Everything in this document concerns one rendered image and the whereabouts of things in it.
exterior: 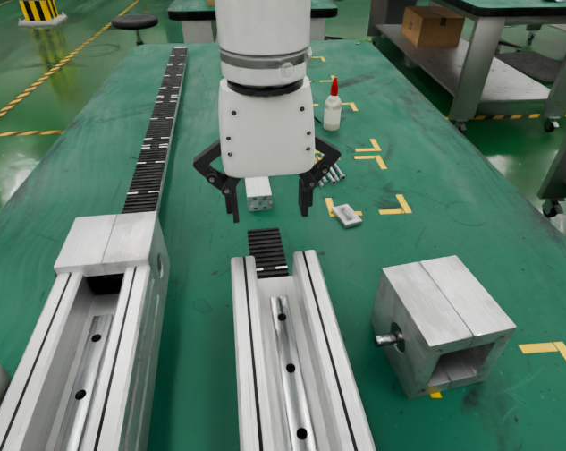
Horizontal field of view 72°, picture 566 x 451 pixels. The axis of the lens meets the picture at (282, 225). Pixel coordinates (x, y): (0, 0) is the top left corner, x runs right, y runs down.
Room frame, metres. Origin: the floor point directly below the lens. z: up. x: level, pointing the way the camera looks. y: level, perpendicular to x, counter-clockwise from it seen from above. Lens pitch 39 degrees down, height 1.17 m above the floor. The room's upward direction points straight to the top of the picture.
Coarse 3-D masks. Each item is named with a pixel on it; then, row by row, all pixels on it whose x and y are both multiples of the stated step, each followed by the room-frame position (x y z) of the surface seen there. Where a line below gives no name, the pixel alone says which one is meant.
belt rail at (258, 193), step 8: (264, 176) 0.59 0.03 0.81; (248, 184) 0.56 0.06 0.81; (256, 184) 0.56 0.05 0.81; (264, 184) 0.56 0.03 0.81; (248, 192) 0.54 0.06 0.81; (256, 192) 0.54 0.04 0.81; (264, 192) 0.54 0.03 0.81; (248, 200) 0.53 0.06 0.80; (256, 200) 0.53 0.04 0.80; (264, 200) 0.53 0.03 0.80; (256, 208) 0.53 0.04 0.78; (264, 208) 0.53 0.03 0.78
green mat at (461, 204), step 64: (128, 64) 1.34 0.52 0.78; (192, 64) 1.34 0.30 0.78; (320, 64) 1.34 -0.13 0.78; (384, 64) 1.34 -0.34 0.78; (128, 128) 0.85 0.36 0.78; (192, 128) 0.85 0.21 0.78; (320, 128) 0.85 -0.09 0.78; (384, 128) 0.85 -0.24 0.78; (448, 128) 0.85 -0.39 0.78; (64, 192) 0.58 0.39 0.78; (192, 192) 0.58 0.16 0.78; (320, 192) 0.58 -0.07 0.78; (384, 192) 0.58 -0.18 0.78; (448, 192) 0.58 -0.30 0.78; (512, 192) 0.58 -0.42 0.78; (0, 256) 0.42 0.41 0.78; (192, 256) 0.42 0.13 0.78; (320, 256) 0.42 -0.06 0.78; (384, 256) 0.42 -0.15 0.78; (448, 256) 0.42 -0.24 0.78; (512, 256) 0.42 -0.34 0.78; (0, 320) 0.30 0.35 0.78; (192, 320) 0.30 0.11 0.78; (512, 320) 0.30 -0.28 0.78; (192, 384) 0.22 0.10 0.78; (384, 384) 0.22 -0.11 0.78; (512, 384) 0.22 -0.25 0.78; (192, 448) 0.15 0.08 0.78; (384, 448) 0.15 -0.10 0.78; (448, 448) 0.15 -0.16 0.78; (512, 448) 0.15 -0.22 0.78
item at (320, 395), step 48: (240, 288) 0.28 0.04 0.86; (288, 288) 0.31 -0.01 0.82; (240, 336) 0.22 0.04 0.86; (288, 336) 0.24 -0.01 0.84; (336, 336) 0.22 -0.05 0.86; (240, 384) 0.17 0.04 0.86; (288, 384) 0.19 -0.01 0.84; (336, 384) 0.17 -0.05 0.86; (240, 432) 0.13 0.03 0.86; (288, 432) 0.15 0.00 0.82; (336, 432) 0.13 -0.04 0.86
